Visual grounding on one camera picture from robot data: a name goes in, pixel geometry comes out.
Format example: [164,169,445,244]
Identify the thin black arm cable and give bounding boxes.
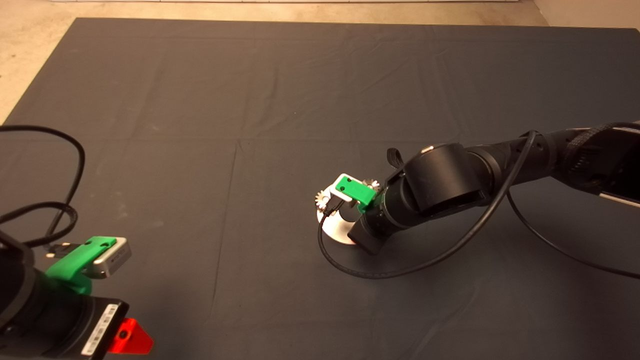
[317,131,640,280]
[0,125,86,236]

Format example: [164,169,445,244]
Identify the green left camera mount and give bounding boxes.
[46,236,118,296]

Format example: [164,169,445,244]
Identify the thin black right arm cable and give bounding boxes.
[317,131,640,280]

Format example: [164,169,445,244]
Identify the silver left camera box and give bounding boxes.
[82,237,133,279]

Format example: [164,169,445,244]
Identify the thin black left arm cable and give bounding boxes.
[0,125,86,236]

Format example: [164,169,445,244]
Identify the silver right camera box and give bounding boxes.
[332,173,361,205]

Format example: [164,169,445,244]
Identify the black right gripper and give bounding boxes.
[347,192,402,255]

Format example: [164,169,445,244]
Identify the dark grey table cloth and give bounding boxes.
[0,18,640,360]

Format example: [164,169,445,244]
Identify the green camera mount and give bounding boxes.
[335,176,378,212]
[46,236,118,296]

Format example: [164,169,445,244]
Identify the round metal carrier plate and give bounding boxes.
[316,186,362,246]

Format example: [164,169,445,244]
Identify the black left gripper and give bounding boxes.
[30,295,155,360]

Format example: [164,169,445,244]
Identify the green right camera mount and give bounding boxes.
[335,176,378,212]

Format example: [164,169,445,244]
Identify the braided black cable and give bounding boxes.
[0,202,79,249]
[562,124,640,166]

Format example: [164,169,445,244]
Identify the silver camera box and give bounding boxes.
[82,237,133,279]
[332,173,361,205]

